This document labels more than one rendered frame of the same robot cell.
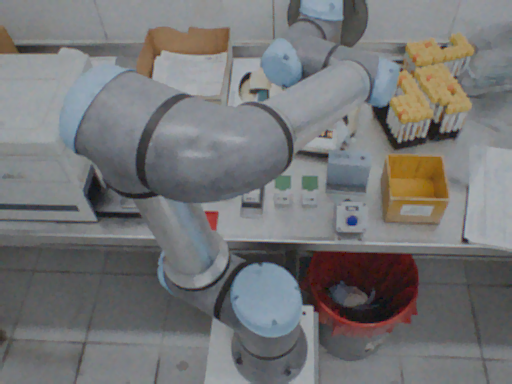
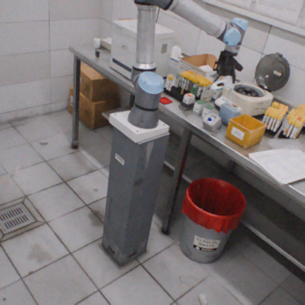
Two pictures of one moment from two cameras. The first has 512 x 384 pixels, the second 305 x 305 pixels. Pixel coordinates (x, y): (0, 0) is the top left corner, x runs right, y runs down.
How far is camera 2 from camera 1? 1.26 m
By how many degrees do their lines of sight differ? 33
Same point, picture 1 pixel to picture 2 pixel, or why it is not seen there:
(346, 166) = (226, 108)
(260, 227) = (180, 112)
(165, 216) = (140, 21)
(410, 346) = (219, 276)
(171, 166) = not seen: outside the picture
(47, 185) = (130, 55)
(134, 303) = not seen: hidden behind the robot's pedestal
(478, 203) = (268, 153)
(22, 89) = not seen: hidden behind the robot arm
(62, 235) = (122, 79)
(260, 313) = (144, 77)
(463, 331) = (253, 295)
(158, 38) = (208, 59)
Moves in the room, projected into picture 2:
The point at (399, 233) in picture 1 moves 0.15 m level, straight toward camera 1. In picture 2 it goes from (226, 141) to (199, 143)
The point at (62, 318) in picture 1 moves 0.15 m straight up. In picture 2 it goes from (99, 158) to (100, 143)
